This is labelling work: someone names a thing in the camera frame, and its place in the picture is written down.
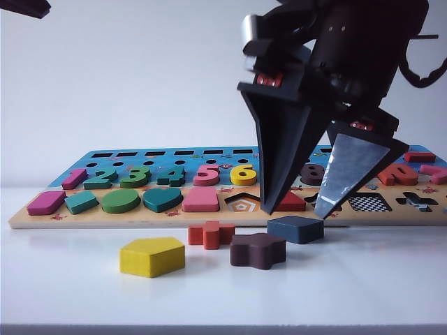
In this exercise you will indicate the colourful wooden puzzle board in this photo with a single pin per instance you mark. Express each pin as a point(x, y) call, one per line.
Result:
point(104, 219)

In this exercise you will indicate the teal number two piece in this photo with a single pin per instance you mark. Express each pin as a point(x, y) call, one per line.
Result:
point(97, 185)

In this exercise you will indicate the magenta number one piece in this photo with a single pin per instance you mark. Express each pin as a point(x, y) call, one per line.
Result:
point(73, 178)

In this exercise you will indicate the red triangle block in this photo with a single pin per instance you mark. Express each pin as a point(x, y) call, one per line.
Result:
point(293, 205)

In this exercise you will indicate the teal heart block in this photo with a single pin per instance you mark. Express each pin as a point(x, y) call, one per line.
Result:
point(162, 199)

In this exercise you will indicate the pink trapezoid block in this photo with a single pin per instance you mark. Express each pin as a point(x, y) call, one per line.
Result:
point(200, 201)

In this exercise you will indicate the green circle block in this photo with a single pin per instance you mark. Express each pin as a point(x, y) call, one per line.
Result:
point(120, 201)

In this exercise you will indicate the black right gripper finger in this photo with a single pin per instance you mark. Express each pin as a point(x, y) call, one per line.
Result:
point(279, 139)
point(352, 164)

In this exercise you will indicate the dark blue square block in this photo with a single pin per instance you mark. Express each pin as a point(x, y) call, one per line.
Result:
point(295, 230)

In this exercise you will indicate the yellow number six piece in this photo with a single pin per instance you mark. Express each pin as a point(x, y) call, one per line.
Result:
point(241, 181)

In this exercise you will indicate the small red bar piece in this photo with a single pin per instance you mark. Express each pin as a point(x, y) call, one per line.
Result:
point(420, 157)

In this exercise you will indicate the magenta rectangle block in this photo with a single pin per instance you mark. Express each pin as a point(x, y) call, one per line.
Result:
point(45, 202)

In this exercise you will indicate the pink sign piece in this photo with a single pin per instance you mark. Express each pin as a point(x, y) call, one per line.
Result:
point(436, 174)

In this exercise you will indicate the green number three piece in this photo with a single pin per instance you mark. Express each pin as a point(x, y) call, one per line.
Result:
point(139, 181)

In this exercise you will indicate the yellow pentagon block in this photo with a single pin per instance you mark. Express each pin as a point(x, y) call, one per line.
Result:
point(150, 258)

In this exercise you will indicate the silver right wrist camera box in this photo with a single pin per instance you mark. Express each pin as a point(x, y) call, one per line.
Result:
point(251, 29)

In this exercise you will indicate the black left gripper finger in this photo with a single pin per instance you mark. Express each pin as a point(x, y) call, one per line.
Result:
point(21, 7)

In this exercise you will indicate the teal square block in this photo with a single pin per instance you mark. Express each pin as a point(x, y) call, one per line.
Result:
point(81, 201)

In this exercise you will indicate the dark purple star block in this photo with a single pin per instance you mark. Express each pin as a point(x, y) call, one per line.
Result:
point(256, 253)

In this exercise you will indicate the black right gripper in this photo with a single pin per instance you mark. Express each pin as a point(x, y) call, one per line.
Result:
point(349, 52)

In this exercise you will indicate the teal number four piece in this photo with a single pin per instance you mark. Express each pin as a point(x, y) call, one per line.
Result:
point(174, 178)

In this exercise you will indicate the orange cross block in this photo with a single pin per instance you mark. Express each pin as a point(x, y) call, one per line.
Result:
point(209, 235)

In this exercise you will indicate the orange number ten piece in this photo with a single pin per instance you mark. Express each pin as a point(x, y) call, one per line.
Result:
point(387, 178)

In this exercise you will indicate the pink number five piece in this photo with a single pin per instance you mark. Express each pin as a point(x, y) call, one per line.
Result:
point(206, 181)

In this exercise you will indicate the dark purple number eight piece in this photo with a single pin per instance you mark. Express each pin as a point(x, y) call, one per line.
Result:
point(307, 180)

